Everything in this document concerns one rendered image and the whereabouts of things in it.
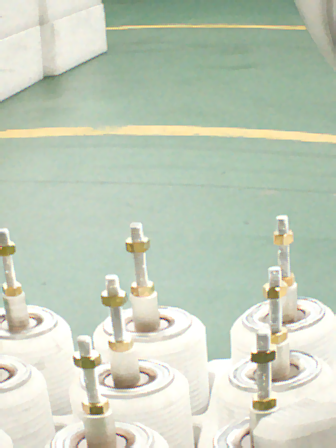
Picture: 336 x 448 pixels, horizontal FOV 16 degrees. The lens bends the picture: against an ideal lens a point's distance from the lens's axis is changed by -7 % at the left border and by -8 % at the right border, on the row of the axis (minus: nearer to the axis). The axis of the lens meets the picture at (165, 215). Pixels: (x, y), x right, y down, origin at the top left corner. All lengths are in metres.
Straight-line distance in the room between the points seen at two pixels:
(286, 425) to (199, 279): 1.43
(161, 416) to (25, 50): 2.68
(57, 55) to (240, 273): 1.88
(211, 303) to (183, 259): 0.20
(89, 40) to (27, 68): 0.39
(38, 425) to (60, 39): 2.78
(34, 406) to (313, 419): 0.53
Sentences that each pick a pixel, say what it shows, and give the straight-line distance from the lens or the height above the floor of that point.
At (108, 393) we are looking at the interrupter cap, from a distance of 0.91.
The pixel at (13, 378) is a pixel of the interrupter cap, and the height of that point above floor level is 0.25.
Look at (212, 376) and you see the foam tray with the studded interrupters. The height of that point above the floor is 0.17.
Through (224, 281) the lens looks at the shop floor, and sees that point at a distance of 1.85.
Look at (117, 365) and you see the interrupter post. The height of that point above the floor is 0.27.
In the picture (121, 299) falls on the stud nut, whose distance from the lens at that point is 0.91.
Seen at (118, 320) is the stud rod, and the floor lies 0.31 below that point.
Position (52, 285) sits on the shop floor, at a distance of 1.90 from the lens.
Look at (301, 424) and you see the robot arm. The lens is 0.44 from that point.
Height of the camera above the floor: 0.65
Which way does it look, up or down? 17 degrees down
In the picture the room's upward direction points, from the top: 5 degrees counter-clockwise
